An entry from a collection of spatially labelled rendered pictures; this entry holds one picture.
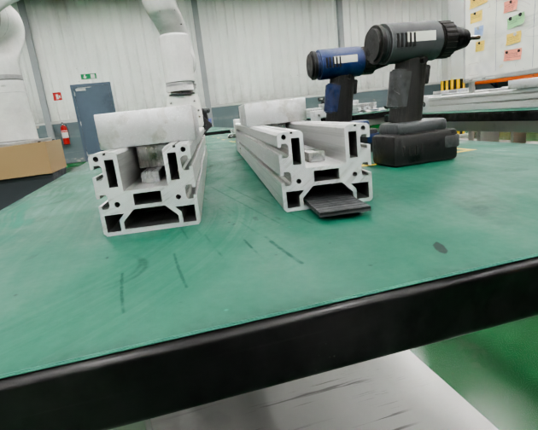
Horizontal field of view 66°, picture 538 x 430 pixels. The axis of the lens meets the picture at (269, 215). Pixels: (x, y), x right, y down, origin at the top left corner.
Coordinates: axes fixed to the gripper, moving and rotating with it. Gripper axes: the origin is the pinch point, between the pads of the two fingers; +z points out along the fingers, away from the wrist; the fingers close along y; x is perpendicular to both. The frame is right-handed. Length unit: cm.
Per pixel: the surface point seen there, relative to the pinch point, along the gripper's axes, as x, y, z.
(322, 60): 43, -31, -17
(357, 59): 42, -38, -16
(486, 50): -229, -250, -39
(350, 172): 85, -22, 0
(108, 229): 85, 4, 2
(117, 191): 85, 3, -2
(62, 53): -1063, 351, -207
